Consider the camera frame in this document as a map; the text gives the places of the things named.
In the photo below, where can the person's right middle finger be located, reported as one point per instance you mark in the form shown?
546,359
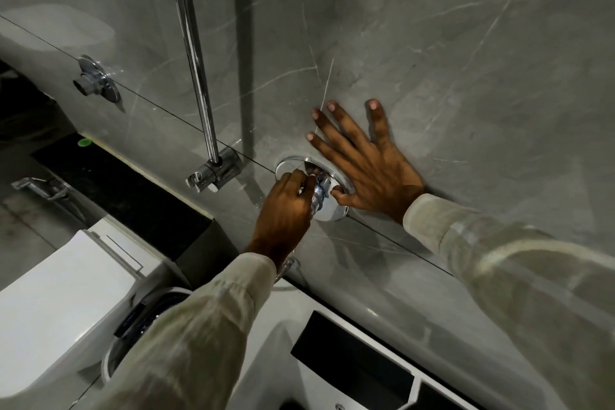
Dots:
334,133

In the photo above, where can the chrome shower rail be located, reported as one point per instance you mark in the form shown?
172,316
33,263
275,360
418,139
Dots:
192,49

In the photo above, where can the person's left hand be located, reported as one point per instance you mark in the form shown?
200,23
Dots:
283,217

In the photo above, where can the round bin with chrome rim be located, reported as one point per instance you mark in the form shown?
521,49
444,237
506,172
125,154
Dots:
139,323

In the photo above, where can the person's right forearm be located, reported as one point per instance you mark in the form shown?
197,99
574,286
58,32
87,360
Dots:
519,289

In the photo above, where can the person's right hand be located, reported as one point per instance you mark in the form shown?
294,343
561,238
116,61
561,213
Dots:
379,174

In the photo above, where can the person's right little finger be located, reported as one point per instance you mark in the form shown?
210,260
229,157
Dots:
378,121

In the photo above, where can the small green round object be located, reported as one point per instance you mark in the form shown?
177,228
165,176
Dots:
84,141

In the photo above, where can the chrome rail bracket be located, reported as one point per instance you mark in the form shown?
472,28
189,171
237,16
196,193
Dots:
218,173

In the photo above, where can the chrome bidet sprayer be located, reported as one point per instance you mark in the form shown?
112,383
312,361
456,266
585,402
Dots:
45,188

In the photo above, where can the person's left forearm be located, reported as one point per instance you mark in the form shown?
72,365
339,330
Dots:
202,333

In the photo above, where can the white toilet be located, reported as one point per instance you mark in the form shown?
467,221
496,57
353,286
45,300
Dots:
53,309

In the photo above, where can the white appliance with black panel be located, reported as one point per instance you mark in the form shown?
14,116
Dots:
355,366

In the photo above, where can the person's left fingers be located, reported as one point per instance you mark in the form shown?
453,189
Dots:
298,180

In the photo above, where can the black stone ledge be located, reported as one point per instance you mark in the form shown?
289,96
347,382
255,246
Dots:
129,198

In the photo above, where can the chrome wall water outlet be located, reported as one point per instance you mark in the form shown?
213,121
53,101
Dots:
96,80

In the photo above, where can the person's right thumb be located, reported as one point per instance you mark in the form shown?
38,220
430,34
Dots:
343,196

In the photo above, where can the round chrome valve plate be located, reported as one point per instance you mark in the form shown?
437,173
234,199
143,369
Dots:
334,213

